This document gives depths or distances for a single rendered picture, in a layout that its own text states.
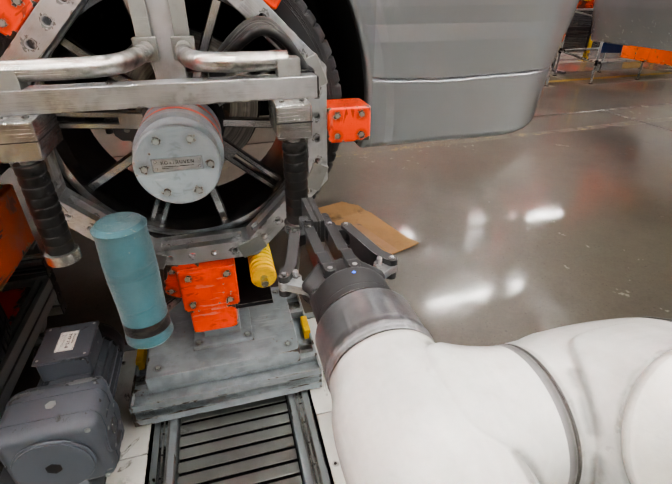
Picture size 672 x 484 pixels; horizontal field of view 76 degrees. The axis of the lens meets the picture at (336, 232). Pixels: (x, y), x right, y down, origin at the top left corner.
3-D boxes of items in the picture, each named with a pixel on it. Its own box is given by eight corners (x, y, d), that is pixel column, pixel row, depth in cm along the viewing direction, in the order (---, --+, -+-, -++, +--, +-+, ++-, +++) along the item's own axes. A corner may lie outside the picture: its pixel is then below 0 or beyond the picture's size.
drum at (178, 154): (225, 159, 88) (215, 88, 81) (231, 203, 70) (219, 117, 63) (152, 165, 85) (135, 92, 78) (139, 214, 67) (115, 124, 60)
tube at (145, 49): (161, 62, 71) (147, -12, 66) (149, 85, 55) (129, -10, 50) (42, 67, 67) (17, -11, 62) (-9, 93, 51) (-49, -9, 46)
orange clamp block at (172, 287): (166, 245, 95) (166, 278, 99) (163, 264, 88) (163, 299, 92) (199, 245, 97) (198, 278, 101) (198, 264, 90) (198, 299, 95)
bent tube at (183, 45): (280, 57, 76) (275, -12, 70) (301, 77, 59) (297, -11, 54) (175, 61, 72) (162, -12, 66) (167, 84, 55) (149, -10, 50)
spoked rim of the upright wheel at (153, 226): (255, 213, 123) (319, 35, 105) (264, 256, 104) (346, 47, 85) (52, 163, 103) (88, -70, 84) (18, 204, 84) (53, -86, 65)
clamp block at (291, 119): (301, 121, 68) (299, 87, 66) (313, 139, 61) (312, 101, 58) (269, 124, 67) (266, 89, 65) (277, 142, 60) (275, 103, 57)
